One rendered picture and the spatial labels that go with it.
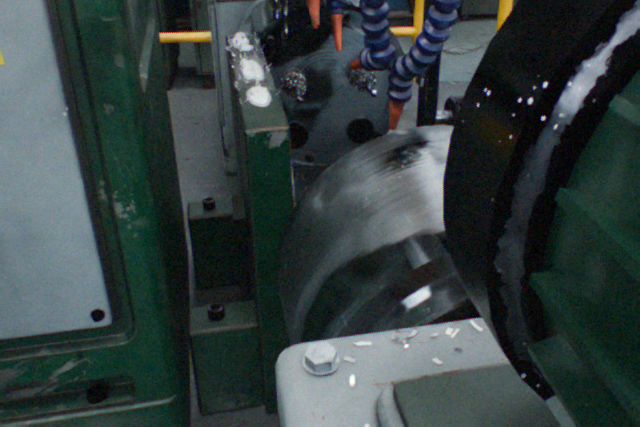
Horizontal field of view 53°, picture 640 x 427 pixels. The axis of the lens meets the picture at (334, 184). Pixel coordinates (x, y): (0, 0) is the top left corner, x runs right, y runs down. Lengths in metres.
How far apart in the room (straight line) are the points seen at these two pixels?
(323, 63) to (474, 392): 0.71
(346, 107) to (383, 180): 0.51
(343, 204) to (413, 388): 0.21
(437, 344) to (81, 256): 0.35
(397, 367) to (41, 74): 0.34
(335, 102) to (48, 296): 0.51
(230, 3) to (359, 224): 0.74
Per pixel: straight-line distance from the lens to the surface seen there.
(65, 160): 0.54
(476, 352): 0.31
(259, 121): 0.58
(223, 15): 1.13
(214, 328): 0.69
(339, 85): 0.95
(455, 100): 0.92
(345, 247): 0.43
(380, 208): 0.43
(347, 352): 0.31
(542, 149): 0.17
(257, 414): 0.77
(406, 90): 0.57
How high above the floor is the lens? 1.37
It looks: 29 degrees down
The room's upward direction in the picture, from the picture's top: straight up
